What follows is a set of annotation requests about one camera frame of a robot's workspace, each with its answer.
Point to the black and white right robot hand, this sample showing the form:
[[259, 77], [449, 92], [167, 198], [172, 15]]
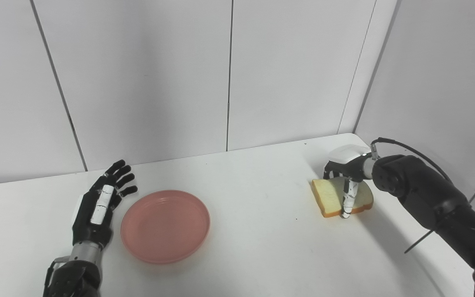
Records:
[[349, 159]]

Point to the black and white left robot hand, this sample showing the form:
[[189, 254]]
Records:
[[85, 222]]

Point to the slice of white bread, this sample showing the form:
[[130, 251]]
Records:
[[330, 196]]

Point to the pink round plate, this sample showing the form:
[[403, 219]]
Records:
[[165, 225]]

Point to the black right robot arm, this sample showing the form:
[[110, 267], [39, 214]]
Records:
[[427, 194]]

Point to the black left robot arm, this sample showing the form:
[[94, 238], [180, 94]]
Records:
[[72, 276]]

